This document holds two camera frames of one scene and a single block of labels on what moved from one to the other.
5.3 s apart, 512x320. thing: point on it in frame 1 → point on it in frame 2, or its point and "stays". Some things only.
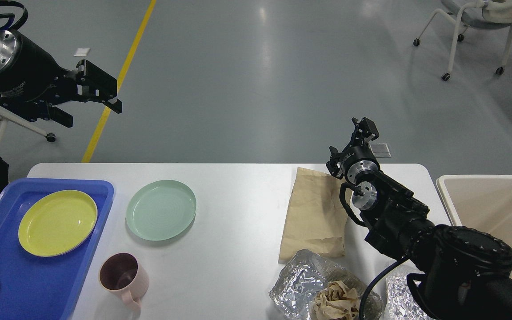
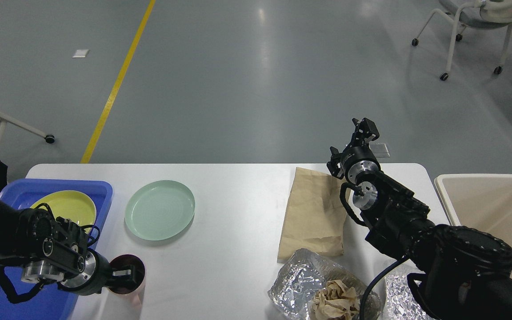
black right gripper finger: (365, 131) stays
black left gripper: (30, 80) → (97, 275)
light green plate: (161, 210) stays
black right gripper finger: (334, 166) stays
